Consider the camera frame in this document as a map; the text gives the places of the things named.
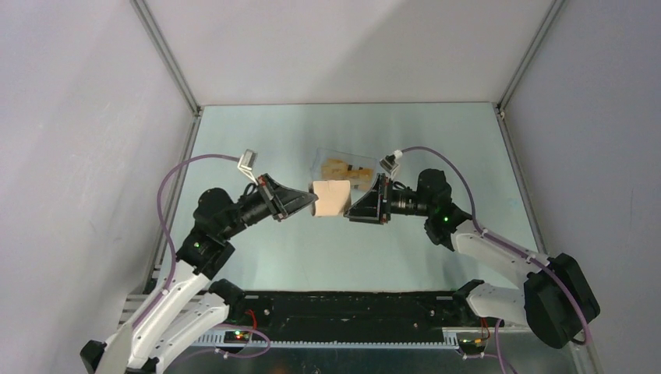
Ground aluminium frame post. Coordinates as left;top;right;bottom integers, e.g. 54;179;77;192
130;0;201;117
495;0;567;119

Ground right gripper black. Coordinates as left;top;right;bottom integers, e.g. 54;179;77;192
344;173;433;225

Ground orange credit cards stack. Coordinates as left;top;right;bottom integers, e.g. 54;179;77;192
320;158;374;191

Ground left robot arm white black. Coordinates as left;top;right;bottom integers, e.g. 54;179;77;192
80;174;318;373

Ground right aluminium frame post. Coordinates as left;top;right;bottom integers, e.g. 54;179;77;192
495;0;567;119

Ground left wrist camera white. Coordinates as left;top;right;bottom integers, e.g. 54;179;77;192
237;149;258;183

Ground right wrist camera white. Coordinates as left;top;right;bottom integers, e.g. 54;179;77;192
379;150;403;180

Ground left aluminium frame post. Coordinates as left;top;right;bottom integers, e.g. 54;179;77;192
130;0;201;117

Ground clear plastic card box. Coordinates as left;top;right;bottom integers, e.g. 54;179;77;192
310;148;377;192

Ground grey slotted cable duct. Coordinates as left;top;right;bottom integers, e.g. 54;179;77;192
191;330;459;350

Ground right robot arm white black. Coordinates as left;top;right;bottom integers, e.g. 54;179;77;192
344;169;601;349

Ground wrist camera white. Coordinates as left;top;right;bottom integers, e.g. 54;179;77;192
379;150;403;180
237;149;258;183

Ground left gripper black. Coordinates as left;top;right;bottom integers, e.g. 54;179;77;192
220;173;318;239

